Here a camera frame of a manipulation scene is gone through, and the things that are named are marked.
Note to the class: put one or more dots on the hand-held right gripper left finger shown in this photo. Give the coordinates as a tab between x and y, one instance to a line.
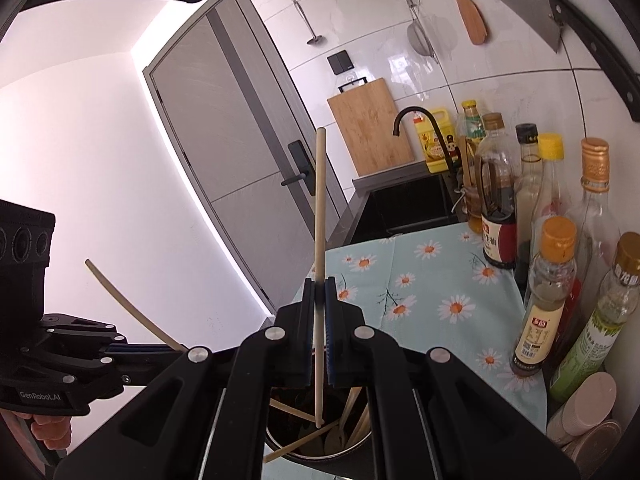
310	340

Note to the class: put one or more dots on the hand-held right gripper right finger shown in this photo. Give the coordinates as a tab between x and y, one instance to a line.
331	340

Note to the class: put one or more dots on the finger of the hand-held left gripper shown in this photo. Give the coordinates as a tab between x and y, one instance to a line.
130	367
130	349

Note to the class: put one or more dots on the wooden chopstick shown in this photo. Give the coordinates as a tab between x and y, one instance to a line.
354	407
362	425
320	210
295	410
300	442
125	300

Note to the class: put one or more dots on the black steel utensil holder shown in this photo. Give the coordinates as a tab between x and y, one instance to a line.
300	440

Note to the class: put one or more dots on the person's left hand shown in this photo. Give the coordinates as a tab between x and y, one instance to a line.
47	427

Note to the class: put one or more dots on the wooden spoon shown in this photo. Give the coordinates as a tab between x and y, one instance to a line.
334	441

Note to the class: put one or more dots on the floral light blue tablecloth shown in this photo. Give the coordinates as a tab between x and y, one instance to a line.
430	290

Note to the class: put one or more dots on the black sink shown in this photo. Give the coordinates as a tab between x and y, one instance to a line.
405	205

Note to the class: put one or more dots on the brown cap soy sauce bottle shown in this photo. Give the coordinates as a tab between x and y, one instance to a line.
497	245

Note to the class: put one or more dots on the small orange cap seasoning bottle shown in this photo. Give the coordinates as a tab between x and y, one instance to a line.
537	335

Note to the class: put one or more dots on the wooden cutting board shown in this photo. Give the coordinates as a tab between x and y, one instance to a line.
372	125

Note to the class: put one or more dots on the grey door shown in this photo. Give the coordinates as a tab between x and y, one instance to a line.
225	135

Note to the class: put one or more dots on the yellow dish soap bottle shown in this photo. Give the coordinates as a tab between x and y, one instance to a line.
430	140

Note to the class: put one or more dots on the small red black figurine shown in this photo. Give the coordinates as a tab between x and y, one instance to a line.
453	152

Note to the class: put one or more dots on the black faucet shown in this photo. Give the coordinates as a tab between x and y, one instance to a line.
435	125

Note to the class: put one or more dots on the yellow cap cooking oil bottle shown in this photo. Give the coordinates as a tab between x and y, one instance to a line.
472	130

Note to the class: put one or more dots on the black cap cloudy bottle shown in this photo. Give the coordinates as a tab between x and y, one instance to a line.
527	180

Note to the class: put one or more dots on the green label gold cap bottle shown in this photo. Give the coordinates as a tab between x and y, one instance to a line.
595	340

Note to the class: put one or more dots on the yellow cap clear bottle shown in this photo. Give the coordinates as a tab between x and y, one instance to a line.
550	185

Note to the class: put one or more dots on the tall gold cap clear bottle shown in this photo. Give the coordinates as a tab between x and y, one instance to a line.
595	210

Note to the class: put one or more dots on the hanging steel mesh strainer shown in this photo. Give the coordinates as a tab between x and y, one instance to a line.
420	37

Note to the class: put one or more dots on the hanging steel ladle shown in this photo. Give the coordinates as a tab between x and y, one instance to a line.
307	22

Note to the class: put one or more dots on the hanging wooden spatula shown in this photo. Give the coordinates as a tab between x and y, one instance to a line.
470	15

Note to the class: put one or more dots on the black wall switch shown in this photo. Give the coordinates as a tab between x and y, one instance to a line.
340	62

